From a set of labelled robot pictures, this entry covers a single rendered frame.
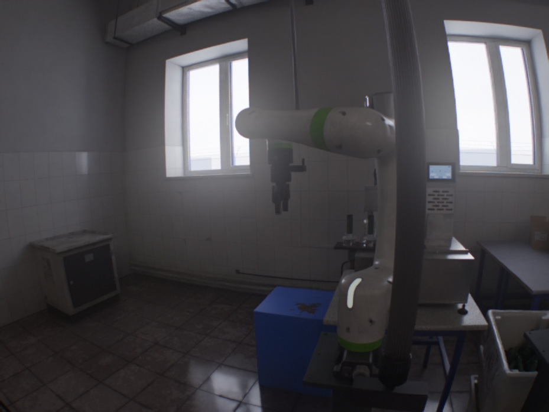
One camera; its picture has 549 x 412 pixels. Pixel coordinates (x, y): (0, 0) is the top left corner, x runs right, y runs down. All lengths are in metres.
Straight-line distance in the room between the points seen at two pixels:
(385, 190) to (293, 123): 0.30
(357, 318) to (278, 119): 0.56
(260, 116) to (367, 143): 0.37
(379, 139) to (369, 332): 0.46
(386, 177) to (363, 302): 0.33
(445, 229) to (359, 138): 1.08
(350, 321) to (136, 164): 3.95
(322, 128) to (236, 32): 3.14
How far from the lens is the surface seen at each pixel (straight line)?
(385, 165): 0.82
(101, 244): 3.47
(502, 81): 3.86
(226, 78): 4.08
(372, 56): 3.23
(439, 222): 1.64
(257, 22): 3.72
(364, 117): 0.67
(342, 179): 3.04
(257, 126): 0.91
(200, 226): 3.74
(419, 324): 1.43
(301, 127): 0.77
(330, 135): 0.71
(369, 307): 0.73
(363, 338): 0.77
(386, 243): 0.84
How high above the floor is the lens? 1.43
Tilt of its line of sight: 7 degrees down
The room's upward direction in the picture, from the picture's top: 2 degrees counter-clockwise
